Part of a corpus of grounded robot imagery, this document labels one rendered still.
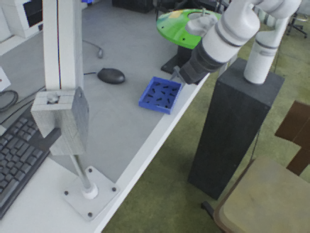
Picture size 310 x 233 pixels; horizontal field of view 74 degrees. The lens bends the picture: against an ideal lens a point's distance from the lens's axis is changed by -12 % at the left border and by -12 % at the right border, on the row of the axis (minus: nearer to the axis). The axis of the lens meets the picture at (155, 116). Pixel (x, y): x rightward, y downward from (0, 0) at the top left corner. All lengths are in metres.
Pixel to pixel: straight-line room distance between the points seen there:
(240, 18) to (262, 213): 0.69
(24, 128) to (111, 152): 0.25
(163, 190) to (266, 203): 0.79
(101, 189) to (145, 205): 0.98
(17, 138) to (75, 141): 0.34
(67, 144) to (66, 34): 0.16
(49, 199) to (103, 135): 0.21
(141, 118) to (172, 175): 0.99
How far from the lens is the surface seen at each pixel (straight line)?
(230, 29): 0.44
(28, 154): 0.62
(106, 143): 0.60
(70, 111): 0.30
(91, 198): 0.52
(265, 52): 0.91
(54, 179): 0.58
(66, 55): 0.35
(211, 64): 0.50
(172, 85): 0.76
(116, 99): 0.71
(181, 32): 0.74
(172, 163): 1.65
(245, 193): 0.92
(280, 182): 1.02
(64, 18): 0.36
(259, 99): 0.92
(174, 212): 1.49
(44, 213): 0.55
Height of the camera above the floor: 1.39
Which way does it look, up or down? 47 degrees down
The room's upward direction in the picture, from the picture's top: 3 degrees clockwise
